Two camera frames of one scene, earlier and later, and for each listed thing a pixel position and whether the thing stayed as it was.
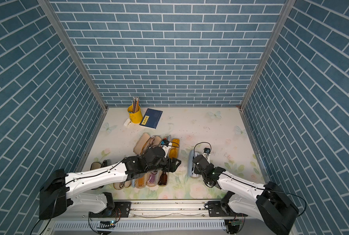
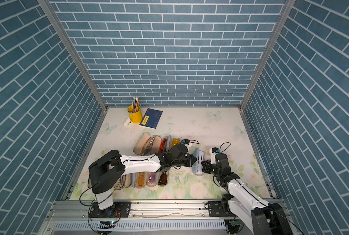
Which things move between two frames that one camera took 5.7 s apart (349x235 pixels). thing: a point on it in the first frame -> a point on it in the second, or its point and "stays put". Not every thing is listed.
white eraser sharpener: (127, 122) stays put
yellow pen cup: (135, 118) stays put
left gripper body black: (162, 165) -> (185, 161)
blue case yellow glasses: (174, 150) stays put
